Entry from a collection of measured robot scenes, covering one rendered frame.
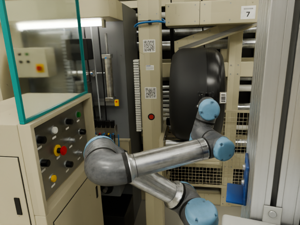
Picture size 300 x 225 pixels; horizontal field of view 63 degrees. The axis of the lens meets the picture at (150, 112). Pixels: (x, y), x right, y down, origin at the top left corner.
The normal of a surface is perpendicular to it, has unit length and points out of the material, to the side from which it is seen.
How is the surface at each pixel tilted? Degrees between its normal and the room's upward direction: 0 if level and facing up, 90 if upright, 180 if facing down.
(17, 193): 90
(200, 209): 7
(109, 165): 49
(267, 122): 90
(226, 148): 90
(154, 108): 90
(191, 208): 7
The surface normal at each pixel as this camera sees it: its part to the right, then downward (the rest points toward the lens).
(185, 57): -0.11, -0.65
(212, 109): -0.15, 0.15
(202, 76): -0.14, -0.25
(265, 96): -0.33, 0.26
